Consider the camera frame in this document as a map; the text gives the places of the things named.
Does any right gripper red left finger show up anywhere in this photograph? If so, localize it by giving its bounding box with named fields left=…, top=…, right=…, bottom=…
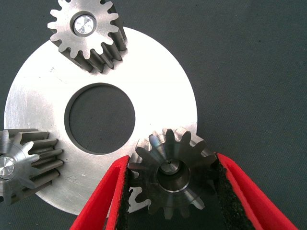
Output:
left=69, top=155, right=132, bottom=230

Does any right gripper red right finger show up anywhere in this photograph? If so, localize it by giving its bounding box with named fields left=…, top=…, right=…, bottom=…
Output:
left=215, top=153, right=299, bottom=230

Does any dark steel planetary gear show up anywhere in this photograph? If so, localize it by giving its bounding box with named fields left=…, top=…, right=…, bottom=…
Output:
left=128, top=127, right=220, bottom=220

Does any small steel planetary gear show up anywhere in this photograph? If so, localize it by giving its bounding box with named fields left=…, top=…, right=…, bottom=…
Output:
left=0, top=128, right=64, bottom=206
left=47, top=0, right=128, bottom=74

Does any round metal carrier plate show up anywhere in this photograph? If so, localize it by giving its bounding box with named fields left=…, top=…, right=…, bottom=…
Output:
left=3, top=26, right=199, bottom=215

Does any dark grey table cloth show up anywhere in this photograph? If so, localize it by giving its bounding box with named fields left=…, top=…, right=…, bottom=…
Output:
left=0, top=0, right=307, bottom=230

